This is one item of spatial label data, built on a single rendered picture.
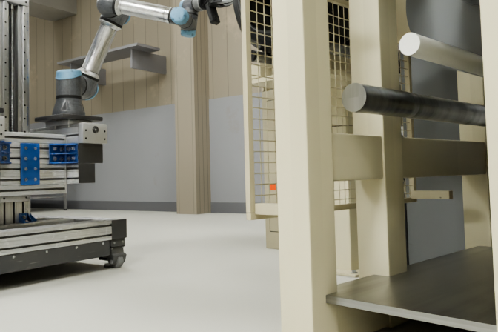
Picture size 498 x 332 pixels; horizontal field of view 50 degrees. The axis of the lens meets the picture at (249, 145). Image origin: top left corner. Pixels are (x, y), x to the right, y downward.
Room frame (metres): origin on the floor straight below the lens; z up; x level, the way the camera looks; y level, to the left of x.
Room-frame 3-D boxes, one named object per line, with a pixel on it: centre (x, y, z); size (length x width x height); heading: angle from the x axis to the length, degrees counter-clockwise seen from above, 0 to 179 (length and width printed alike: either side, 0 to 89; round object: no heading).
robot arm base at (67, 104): (2.52, 0.85, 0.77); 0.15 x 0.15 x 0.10
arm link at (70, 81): (2.52, 0.85, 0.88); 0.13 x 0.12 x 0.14; 170
